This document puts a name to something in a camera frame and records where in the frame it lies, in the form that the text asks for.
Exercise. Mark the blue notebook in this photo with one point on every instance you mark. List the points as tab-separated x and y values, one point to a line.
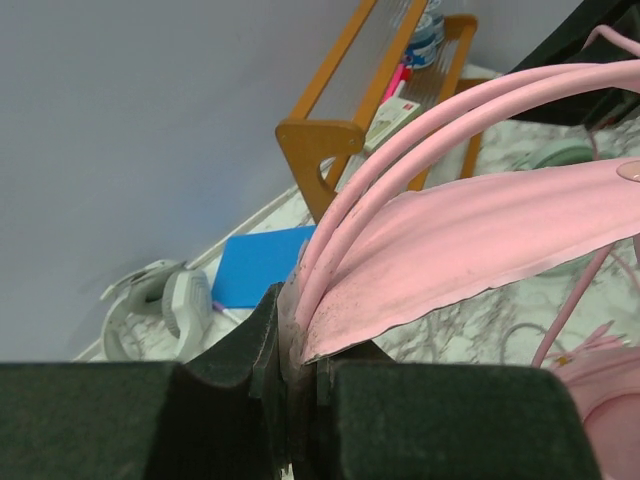
251	263

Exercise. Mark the blue white jar right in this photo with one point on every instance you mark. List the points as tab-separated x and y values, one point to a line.
432	14

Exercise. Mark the pink grey headphones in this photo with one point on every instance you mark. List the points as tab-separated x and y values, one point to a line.
381	256

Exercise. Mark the blue white jar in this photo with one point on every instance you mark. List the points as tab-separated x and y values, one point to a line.
421	50
432	14

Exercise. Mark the white green red box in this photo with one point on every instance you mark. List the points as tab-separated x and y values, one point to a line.
390	117

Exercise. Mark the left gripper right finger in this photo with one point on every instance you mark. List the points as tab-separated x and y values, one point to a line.
375	418

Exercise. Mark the pink marker pen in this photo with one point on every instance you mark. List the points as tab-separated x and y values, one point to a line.
398	81

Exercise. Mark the grey white headphones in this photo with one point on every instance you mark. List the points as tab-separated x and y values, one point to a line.
166	289

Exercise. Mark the wooden three-tier rack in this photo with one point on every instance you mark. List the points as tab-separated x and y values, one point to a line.
323	137

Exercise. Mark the mint green headphones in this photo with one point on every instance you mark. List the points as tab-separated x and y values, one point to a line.
562	153

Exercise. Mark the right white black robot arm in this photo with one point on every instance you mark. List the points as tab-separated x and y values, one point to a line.
566	45

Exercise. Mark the white purple pen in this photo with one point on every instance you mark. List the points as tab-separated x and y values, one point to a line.
231	314

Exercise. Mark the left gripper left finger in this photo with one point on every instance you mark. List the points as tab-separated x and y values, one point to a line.
218	416

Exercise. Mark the blue white jar left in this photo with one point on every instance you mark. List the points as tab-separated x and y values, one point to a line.
421	50

